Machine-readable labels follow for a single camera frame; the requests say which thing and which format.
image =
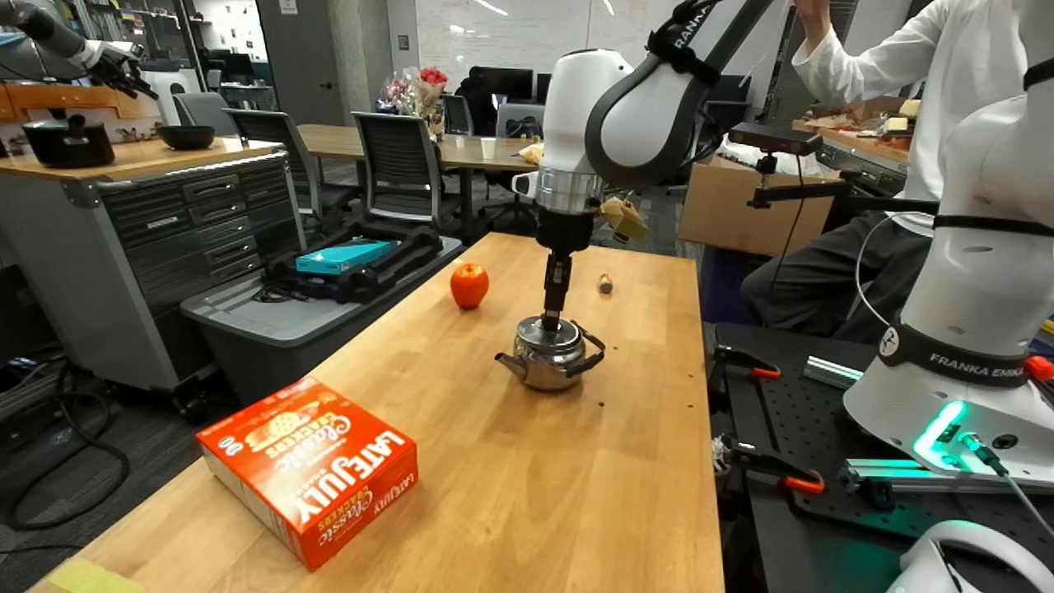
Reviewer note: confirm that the orange Late July box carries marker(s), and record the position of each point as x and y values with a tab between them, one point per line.
311	467

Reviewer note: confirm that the black bowl on cabinet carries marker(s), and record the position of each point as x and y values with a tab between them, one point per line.
187	137

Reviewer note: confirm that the orange plastic apple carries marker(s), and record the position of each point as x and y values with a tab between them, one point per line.
468	285

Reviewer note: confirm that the grey plastic storage bin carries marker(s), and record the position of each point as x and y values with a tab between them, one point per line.
265	343

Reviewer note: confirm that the wooden office table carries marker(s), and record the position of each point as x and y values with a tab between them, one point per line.
465	155

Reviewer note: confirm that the grey drawer cabinet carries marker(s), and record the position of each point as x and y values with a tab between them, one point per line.
113	251

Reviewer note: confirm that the teal case in bag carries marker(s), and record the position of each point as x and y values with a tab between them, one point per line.
329	261

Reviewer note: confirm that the black pot on cabinet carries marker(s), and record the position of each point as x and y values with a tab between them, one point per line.
71	142

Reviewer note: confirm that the cardboard box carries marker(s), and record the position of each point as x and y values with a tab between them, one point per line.
719	207

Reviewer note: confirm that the silver metal teapot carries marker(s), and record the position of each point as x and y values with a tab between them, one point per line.
553	364

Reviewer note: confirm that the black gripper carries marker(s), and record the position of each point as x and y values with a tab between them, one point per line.
561	237

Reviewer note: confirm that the orange-handled clamp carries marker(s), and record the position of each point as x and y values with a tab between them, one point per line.
747	360
789	475

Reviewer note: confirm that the grey office chair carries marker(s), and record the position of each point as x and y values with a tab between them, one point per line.
404	173

